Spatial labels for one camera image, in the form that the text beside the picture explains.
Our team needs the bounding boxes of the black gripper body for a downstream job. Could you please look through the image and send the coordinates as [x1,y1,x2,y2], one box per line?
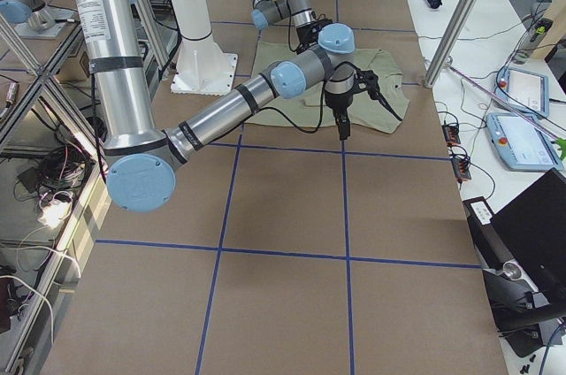
[325,91,353,121]
[295,19,333,50]

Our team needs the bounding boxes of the olive green long-sleeve shirt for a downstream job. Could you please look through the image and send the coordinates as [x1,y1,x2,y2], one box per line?
[243,40,410,134]

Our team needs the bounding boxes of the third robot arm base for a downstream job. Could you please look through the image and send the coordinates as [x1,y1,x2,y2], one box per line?
[1,0,77,39]

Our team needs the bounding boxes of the near blue teach pendant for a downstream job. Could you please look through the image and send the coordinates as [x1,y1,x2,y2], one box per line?
[486,112,564,172]

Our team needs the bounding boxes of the blue teach pendant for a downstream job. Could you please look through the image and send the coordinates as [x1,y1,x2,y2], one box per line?
[486,112,564,172]
[495,67,549,119]

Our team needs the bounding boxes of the far blue teach pendant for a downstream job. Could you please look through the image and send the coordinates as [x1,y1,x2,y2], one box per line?
[495,67,549,119]

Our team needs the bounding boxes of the black computer case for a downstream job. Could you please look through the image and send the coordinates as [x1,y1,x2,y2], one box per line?
[463,169,565,301]

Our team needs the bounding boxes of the black monitor stand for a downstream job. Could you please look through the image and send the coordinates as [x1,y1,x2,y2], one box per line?
[482,269,565,357]

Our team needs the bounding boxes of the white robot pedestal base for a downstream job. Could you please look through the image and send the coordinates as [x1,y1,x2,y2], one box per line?
[172,0,238,96]

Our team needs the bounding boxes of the aluminium frame post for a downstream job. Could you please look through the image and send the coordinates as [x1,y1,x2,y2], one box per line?
[424,0,477,88]

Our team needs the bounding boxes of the grabber stick with green handle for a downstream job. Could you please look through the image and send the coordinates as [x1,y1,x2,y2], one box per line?
[445,59,566,159]

